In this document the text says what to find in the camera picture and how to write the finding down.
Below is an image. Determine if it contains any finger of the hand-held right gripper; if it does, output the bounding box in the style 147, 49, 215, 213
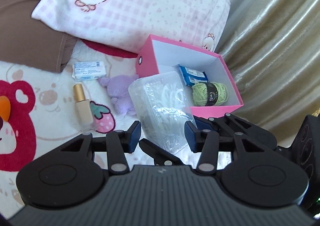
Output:
194, 113, 253, 139
139, 138, 187, 166

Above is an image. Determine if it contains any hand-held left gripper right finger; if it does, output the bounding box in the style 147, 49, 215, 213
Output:
184, 121, 263, 174

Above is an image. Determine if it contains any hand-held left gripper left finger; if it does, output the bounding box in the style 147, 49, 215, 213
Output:
59, 120, 141, 176

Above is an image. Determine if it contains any green yarn ball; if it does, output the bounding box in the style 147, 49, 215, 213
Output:
191, 82, 229, 107

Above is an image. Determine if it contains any clear cotton swab box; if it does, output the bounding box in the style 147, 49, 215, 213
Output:
128, 71, 194, 154

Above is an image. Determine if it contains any purple plush toy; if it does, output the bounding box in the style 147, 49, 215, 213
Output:
99, 74, 140, 116

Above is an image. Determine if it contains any blue wet wipes packet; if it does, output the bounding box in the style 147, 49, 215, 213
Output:
179, 64, 208, 86

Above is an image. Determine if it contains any foundation bottle with gold cap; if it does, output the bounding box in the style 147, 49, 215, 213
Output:
72, 84, 95, 132

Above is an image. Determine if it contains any pink cardboard box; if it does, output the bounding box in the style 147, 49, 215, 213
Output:
135, 34, 243, 119

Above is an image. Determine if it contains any white tissue packet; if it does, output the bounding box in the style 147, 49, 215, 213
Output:
72, 61, 107, 81

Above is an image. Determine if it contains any gold curtain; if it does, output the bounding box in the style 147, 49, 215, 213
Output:
215, 0, 320, 146

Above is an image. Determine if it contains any pink checked cartoon pillow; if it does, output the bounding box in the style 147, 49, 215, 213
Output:
31, 0, 231, 58

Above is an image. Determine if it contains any brown pillow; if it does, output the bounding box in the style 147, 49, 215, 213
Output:
0, 0, 75, 74

